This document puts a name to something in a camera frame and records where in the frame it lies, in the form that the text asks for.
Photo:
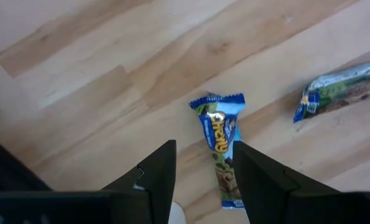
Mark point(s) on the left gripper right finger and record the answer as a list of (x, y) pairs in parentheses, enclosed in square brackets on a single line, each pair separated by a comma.
[(259, 186)]

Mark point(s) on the blue green Chewy granola bar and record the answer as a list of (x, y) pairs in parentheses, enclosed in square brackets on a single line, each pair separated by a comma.
[(337, 90), (217, 124)]

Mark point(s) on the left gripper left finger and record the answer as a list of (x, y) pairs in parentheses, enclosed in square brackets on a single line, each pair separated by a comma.
[(160, 180)]

